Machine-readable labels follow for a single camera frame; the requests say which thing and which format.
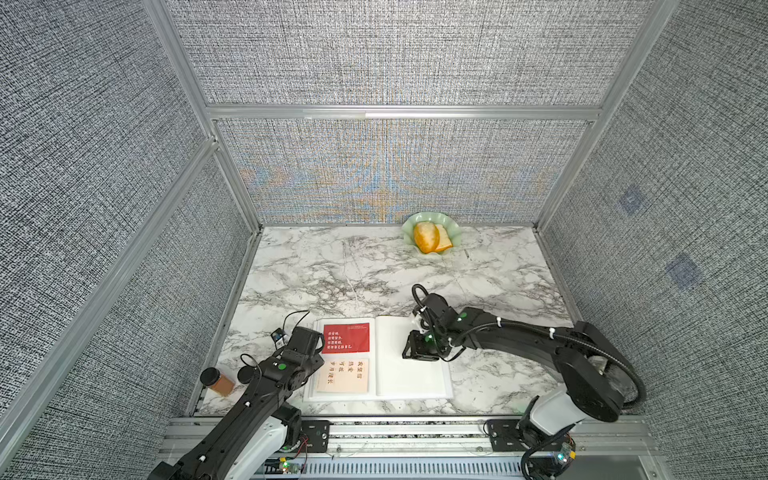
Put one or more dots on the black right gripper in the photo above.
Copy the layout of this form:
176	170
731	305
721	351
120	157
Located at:
412	350

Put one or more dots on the white photo album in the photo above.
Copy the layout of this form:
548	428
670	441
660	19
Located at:
390	376

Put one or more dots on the small red card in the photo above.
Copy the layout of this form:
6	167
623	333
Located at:
346	338

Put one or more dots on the pink card red characters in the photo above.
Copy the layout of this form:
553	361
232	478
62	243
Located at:
349	376

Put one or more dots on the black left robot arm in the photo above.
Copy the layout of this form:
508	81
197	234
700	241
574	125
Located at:
257	425

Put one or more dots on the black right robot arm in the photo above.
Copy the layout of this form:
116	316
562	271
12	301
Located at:
597	382

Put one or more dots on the small bread slice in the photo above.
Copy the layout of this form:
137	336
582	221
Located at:
444	240

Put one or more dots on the large orange bread roll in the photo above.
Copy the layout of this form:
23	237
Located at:
425	236

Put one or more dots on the light green wavy bowl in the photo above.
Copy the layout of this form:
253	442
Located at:
451	226

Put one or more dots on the brown cup black lid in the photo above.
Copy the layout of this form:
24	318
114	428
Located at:
215	380

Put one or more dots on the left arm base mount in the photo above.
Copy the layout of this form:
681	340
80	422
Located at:
308	436

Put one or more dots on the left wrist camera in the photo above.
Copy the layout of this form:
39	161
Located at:
278	336

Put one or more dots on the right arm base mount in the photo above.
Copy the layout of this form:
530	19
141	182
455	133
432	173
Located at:
545	456

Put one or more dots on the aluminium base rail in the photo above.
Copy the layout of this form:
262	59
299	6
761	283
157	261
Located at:
455	447

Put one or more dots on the aluminium enclosure frame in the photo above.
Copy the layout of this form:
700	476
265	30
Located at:
24	412

